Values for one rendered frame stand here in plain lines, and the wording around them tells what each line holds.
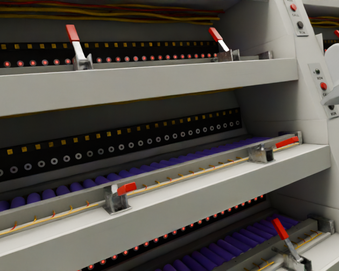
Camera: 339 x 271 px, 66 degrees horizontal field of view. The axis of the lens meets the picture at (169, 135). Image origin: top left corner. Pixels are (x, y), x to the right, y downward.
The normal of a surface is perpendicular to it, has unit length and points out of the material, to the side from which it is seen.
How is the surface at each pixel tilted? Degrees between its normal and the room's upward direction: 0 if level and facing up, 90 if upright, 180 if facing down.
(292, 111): 90
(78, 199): 106
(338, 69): 89
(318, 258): 16
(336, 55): 89
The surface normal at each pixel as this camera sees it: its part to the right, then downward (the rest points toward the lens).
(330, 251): -0.15, -0.98
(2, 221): 0.48, 0.02
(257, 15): -0.87, 0.18
